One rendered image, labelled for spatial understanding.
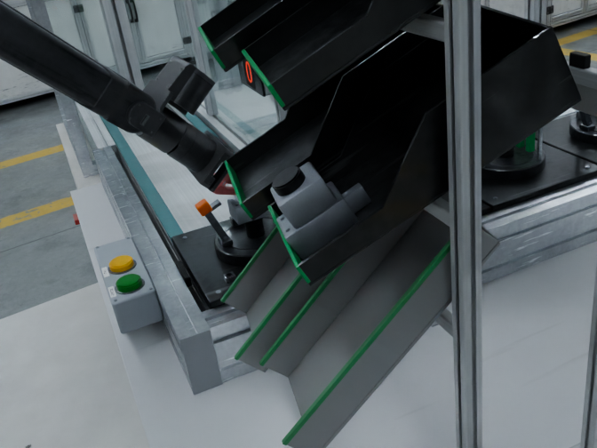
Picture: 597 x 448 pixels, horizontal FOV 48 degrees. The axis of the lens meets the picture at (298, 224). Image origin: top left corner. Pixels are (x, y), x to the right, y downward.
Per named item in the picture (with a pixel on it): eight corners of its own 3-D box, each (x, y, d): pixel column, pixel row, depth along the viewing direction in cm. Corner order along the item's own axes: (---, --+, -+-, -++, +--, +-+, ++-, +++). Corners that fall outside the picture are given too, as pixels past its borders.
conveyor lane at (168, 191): (224, 361, 103) (211, 308, 98) (126, 180, 173) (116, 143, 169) (386, 300, 111) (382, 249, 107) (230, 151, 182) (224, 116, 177)
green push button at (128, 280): (121, 300, 105) (117, 290, 104) (116, 288, 108) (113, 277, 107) (146, 292, 106) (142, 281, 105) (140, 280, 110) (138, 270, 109)
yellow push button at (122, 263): (113, 280, 111) (110, 269, 110) (109, 269, 114) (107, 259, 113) (137, 272, 112) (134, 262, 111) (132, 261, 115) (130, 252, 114)
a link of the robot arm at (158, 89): (91, 95, 92) (123, 120, 87) (139, 26, 92) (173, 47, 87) (149, 132, 102) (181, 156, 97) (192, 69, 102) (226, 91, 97)
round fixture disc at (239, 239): (231, 276, 104) (228, 265, 103) (205, 239, 115) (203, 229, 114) (313, 249, 108) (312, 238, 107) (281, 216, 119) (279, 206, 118)
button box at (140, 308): (121, 335, 106) (111, 302, 103) (101, 275, 123) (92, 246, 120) (164, 320, 108) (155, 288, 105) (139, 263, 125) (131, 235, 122)
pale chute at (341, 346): (317, 459, 67) (282, 444, 65) (289, 376, 79) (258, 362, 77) (502, 244, 61) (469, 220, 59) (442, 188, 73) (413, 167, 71)
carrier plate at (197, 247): (211, 314, 99) (209, 301, 98) (173, 246, 119) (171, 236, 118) (356, 263, 106) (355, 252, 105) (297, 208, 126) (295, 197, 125)
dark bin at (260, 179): (252, 221, 71) (211, 169, 68) (234, 176, 83) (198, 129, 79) (474, 67, 69) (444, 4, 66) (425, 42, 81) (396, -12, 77)
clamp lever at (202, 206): (221, 244, 108) (196, 209, 104) (218, 238, 109) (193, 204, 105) (240, 230, 108) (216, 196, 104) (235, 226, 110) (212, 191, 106)
